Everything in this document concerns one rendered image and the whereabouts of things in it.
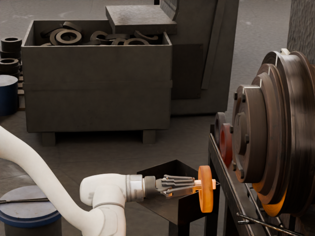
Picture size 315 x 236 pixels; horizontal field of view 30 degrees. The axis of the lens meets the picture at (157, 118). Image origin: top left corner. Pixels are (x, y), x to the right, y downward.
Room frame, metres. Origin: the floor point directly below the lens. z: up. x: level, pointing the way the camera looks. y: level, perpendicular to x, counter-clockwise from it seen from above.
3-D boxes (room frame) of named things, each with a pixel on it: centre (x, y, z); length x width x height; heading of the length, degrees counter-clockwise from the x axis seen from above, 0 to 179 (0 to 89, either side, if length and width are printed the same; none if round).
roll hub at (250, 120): (1.54, -0.26, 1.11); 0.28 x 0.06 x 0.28; 3
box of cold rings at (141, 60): (4.26, 0.46, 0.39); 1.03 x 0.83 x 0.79; 97
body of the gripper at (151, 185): (1.73, -0.01, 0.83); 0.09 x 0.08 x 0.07; 93
